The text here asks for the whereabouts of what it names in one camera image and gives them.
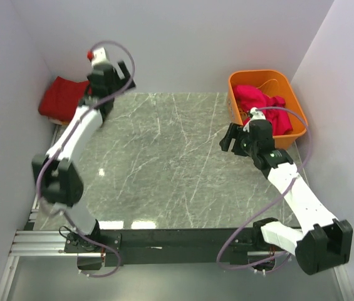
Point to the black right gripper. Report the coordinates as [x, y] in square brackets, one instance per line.
[232, 133]

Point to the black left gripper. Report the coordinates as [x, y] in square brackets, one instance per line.
[124, 71]

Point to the red t-shirt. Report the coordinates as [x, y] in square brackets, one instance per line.
[61, 99]

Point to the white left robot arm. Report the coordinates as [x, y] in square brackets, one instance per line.
[59, 186]

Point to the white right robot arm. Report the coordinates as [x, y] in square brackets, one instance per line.
[322, 241]

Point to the pink t-shirt in basket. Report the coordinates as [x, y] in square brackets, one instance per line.
[249, 96]

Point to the orange plastic basket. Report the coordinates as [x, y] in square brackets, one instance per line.
[266, 88]

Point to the orange folded t-shirt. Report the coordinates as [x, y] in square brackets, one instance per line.
[58, 122]

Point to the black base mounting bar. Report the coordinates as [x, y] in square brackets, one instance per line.
[153, 246]

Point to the aluminium frame rail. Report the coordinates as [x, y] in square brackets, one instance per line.
[50, 243]

